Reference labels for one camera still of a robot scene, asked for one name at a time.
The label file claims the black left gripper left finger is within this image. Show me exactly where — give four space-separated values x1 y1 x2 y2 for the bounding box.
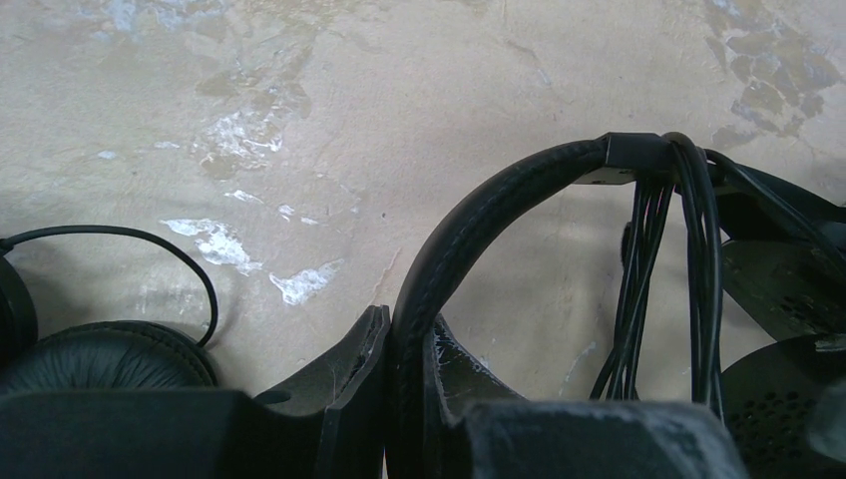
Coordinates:
1 305 390 478

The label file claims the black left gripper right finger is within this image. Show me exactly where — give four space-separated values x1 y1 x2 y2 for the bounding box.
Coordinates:
422 318 748 478

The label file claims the black over-ear headphones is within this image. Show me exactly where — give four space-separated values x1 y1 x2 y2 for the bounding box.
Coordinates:
1 225 219 395

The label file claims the black headband headset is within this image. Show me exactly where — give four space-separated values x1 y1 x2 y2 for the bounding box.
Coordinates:
386 133 845 478

